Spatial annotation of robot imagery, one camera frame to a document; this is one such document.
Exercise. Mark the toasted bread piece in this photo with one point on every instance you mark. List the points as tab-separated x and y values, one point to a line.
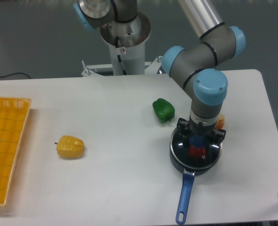
220	122

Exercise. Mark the yellow bell pepper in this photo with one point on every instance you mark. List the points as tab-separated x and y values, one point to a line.
70	147

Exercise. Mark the glass pot lid blue knob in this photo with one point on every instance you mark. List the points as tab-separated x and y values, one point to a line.
178	154

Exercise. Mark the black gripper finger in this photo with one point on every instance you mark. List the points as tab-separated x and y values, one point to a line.
219	135
183	127

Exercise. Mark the yellow woven basket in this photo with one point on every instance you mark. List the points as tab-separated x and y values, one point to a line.
14	113

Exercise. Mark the red bell pepper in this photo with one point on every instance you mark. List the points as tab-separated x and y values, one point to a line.
196	152

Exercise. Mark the dark pot blue handle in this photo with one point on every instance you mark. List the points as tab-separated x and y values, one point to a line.
188	178

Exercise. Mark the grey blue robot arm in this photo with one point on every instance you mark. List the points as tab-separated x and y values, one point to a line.
194	71

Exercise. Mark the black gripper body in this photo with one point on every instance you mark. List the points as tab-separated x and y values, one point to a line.
205	131

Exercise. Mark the green bell pepper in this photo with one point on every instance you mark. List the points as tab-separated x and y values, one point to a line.
163	110

